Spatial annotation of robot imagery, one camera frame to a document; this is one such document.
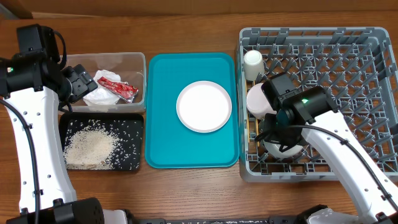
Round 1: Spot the grey bowl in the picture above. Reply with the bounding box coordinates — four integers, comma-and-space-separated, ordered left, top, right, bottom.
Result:
259, 119, 304, 159

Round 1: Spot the white tissue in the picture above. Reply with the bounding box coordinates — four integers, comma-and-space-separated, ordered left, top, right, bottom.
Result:
83, 70, 121, 106

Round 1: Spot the red snack wrapper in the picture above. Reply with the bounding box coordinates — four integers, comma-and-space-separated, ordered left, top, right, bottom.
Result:
98, 77, 139, 103

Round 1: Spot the pink shallow bowl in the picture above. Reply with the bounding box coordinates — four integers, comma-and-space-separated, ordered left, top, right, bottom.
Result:
246, 83, 277, 119

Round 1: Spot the white rice pile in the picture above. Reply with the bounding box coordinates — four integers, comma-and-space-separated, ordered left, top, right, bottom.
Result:
63, 119, 142, 171

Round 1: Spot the white cup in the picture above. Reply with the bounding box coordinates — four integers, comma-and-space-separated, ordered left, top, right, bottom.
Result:
243, 50, 265, 81

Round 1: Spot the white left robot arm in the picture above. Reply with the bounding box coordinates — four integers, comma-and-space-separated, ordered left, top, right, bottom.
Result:
1, 52, 134, 223

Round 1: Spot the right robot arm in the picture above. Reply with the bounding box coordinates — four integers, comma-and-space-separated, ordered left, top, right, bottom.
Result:
256, 85, 397, 223

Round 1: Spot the clear plastic waste bin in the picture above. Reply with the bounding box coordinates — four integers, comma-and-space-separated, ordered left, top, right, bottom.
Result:
67, 52, 147, 113

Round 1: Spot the grey dishwasher rack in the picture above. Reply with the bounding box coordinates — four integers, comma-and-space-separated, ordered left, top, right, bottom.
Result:
236, 27, 397, 182

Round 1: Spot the black plastic tray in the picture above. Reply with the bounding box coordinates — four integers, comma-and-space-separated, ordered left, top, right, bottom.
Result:
58, 111, 145, 172

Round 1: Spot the pink plate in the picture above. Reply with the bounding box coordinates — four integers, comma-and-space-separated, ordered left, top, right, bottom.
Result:
176, 81, 233, 133

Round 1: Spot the teal serving tray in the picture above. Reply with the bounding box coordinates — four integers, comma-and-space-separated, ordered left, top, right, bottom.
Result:
145, 53, 241, 169

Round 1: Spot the black mounting rail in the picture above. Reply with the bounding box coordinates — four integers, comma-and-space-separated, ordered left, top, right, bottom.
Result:
136, 215, 307, 224

